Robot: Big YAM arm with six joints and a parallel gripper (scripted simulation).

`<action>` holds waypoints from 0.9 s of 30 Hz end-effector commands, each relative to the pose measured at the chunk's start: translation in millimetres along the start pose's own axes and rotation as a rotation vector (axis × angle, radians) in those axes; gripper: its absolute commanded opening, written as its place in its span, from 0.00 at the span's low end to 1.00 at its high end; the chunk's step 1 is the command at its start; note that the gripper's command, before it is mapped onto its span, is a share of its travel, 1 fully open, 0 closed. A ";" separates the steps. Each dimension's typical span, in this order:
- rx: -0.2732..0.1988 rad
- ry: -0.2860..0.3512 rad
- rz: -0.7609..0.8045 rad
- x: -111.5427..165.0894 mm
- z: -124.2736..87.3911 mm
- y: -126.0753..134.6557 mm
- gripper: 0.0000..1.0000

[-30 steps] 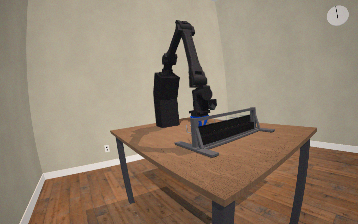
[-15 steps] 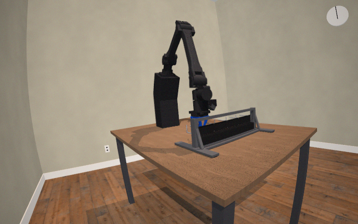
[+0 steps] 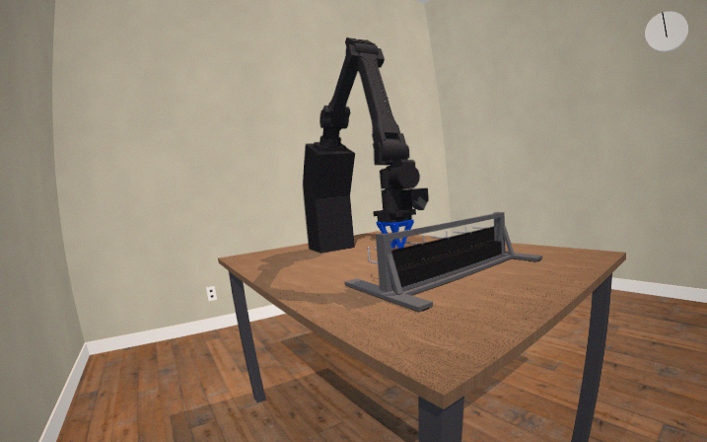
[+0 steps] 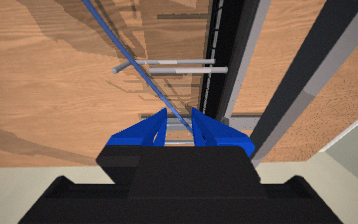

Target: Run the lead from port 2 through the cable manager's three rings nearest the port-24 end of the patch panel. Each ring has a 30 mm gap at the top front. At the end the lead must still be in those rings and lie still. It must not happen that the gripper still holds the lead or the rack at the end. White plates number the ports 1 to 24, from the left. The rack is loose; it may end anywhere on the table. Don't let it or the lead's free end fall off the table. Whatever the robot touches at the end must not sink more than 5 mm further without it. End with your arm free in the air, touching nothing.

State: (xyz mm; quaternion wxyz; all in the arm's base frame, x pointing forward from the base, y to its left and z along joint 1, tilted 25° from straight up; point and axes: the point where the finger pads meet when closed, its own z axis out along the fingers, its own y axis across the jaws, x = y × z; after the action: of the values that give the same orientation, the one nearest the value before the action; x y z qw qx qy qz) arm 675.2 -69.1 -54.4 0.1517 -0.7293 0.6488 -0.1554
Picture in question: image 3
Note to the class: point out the grey metal rack with black patch panel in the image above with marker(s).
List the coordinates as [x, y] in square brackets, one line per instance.
[442, 258]

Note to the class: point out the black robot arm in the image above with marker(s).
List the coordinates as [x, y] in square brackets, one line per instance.
[401, 174]

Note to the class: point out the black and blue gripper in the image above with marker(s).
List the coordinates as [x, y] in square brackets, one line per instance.
[387, 216]

